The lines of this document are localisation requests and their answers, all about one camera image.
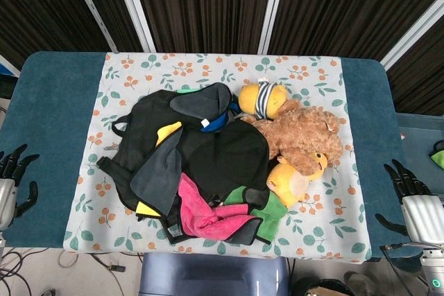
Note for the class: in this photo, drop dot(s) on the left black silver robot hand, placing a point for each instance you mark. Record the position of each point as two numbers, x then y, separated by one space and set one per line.
8 188

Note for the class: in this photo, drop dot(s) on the brown curly teddy bear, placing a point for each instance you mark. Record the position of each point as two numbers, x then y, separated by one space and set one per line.
298 133

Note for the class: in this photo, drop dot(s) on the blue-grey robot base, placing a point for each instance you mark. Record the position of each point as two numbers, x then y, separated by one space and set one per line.
208 275

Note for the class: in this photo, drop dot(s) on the teal table cover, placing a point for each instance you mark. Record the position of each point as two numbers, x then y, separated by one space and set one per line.
52 136

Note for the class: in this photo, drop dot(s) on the small black floor device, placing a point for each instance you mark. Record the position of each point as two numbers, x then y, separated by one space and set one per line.
117 268

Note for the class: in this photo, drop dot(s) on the yellow cloth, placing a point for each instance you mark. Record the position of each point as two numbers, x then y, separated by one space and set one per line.
145 210
168 131

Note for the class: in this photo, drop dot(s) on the dark grey folded cloth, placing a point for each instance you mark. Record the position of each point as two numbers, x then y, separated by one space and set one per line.
157 174

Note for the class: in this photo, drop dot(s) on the pink towel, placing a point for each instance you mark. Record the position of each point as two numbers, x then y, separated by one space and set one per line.
197 213

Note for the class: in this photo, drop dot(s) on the mint green cloth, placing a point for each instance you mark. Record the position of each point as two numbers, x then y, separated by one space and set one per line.
185 90

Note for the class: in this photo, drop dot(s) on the dark grey cloth white tag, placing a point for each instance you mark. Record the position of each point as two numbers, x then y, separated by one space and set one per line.
201 105

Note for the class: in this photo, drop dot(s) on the blue cloth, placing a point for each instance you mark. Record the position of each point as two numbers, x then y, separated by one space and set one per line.
216 124

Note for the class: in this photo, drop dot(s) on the floral print tablecloth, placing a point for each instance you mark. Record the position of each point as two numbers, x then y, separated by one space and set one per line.
208 67

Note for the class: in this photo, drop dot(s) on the grey cloth with black trim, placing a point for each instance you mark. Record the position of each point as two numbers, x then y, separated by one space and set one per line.
244 232

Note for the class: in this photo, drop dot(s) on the yellow orange plush animal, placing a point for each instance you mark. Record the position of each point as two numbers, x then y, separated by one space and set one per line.
288 185

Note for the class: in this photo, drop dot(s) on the yellow plush with striped band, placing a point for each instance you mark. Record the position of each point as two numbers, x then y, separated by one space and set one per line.
274 100

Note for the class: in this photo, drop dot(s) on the black bin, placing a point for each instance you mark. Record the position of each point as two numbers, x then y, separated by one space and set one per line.
327 289

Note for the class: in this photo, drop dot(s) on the olive shoe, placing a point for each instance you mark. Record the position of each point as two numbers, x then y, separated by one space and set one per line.
360 282

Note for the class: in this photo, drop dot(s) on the white frame post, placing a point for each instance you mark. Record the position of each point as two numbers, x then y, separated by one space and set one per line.
412 30
133 5
274 8
92 8

